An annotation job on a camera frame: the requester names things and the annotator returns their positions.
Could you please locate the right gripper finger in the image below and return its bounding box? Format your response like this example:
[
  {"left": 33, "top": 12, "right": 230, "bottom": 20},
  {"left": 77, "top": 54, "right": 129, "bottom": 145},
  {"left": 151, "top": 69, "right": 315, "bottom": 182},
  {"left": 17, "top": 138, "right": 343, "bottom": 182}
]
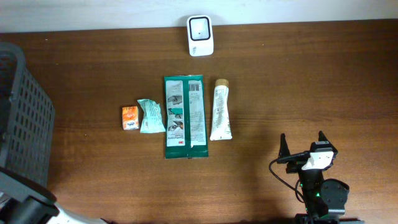
[
  {"left": 278, "top": 133, "right": 290, "bottom": 159},
  {"left": 318, "top": 131, "right": 328, "bottom": 142}
]

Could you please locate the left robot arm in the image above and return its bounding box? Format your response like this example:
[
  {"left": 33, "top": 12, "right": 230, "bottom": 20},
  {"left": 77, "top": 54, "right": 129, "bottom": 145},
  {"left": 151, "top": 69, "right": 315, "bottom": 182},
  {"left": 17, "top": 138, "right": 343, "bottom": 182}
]
[{"left": 1, "top": 167, "right": 110, "bottom": 224}]

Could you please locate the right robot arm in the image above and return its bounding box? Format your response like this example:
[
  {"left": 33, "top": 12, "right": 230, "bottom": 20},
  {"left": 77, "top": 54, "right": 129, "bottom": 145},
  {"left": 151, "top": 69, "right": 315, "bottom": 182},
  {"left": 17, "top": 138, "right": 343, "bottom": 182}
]
[{"left": 269, "top": 131, "right": 363, "bottom": 224}]

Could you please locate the green 3M package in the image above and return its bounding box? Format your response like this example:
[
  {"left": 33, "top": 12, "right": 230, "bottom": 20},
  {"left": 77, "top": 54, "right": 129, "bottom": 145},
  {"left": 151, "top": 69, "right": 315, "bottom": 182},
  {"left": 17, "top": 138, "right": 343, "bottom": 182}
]
[{"left": 164, "top": 75, "right": 208, "bottom": 159}]

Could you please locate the small orange box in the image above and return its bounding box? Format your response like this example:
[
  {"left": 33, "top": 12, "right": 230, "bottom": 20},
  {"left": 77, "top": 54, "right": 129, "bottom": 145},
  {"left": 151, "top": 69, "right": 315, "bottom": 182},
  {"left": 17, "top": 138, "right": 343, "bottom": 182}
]
[{"left": 122, "top": 106, "right": 139, "bottom": 131}]

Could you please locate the mint green packet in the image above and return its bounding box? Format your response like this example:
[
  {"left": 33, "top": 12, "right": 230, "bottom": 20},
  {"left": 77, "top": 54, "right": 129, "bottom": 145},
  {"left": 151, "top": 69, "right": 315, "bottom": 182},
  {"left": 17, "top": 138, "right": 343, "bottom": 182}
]
[{"left": 137, "top": 99, "right": 165, "bottom": 134}]

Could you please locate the white tube with gold cap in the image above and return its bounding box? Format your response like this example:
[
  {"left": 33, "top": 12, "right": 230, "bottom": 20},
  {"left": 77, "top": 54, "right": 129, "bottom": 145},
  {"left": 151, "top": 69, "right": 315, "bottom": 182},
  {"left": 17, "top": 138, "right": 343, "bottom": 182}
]
[{"left": 210, "top": 79, "right": 233, "bottom": 141}]

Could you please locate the grey plastic mesh basket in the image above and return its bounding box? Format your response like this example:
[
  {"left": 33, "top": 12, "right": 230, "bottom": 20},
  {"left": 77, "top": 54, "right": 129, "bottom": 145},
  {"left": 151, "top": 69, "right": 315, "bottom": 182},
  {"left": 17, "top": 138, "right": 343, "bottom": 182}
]
[{"left": 1, "top": 42, "right": 55, "bottom": 187}]

